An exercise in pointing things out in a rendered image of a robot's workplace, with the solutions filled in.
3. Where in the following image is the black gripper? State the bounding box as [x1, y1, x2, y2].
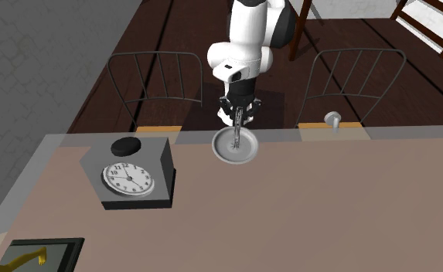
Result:
[218, 79, 263, 125]

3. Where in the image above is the silver metal utensil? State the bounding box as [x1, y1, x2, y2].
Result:
[233, 107, 244, 151]

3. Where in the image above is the grey round plate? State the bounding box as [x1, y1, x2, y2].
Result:
[211, 126, 260, 165]

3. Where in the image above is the dark robot stand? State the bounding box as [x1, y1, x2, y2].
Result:
[182, 83, 287, 131]

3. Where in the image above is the small grey knob-shaped object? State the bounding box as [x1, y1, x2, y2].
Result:
[323, 110, 342, 134]

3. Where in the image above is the black round disc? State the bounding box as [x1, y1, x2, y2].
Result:
[110, 136, 142, 158]

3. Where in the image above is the white round clock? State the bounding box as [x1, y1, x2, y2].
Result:
[101, 161, 155, 199]

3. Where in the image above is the grey box with dark base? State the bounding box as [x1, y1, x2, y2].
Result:
[79, 136, 177, 211]

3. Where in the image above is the yellow figure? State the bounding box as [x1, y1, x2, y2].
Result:
[0, 246, 48, 272]

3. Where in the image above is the wire chair with orange seat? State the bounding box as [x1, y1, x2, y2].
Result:
[106, 51, 204, 134]
[294, 47, 408, 131]

